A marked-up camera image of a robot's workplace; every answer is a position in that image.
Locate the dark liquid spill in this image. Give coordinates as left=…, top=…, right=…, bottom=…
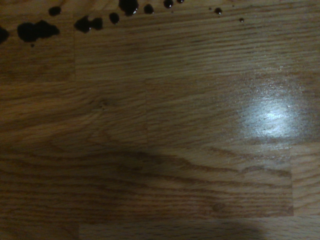
left=0, top=0, right=246, bottom=48

